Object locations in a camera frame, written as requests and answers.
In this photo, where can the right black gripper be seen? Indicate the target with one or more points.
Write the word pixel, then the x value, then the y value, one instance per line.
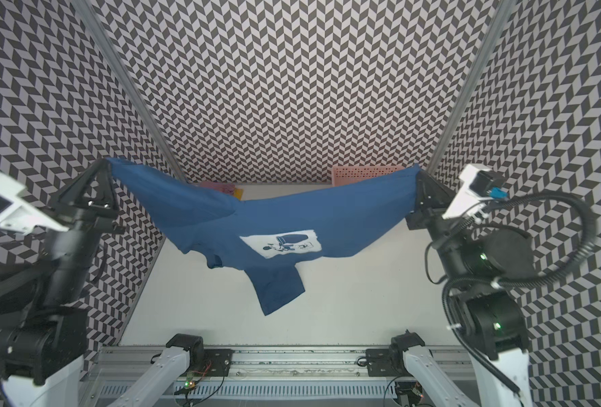
pixel 436 199

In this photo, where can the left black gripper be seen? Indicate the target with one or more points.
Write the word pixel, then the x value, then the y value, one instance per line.
pixel 90 214

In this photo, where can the blue mickey t-shirt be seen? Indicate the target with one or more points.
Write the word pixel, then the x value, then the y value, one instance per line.
pixel 266 238

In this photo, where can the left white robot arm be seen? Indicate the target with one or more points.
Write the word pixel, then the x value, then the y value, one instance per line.
pixel 43 335

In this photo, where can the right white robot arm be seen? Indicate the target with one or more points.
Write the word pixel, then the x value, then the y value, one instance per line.
pixel 475 255

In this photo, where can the pink plastic basket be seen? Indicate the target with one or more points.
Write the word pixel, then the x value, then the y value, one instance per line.
pixel 346 175

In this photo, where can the folded pink t-shirt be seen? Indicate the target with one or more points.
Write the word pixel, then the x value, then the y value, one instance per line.
pixel 226 188

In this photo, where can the folded yellow t-shirt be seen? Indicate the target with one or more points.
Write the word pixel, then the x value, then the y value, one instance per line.
pixel 238 193

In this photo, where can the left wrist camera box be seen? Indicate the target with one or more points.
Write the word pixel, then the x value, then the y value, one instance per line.
pixel 18 215

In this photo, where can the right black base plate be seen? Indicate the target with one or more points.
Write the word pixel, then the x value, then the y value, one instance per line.
pixel 379 363

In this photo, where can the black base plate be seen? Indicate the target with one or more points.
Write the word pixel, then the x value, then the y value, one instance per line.
pixel 216 363
pixel 379 363

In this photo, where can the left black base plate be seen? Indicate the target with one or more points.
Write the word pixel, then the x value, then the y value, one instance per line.
pixel 216 363

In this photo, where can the aluminium front rail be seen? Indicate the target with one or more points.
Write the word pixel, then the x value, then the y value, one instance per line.
pixel 143 376

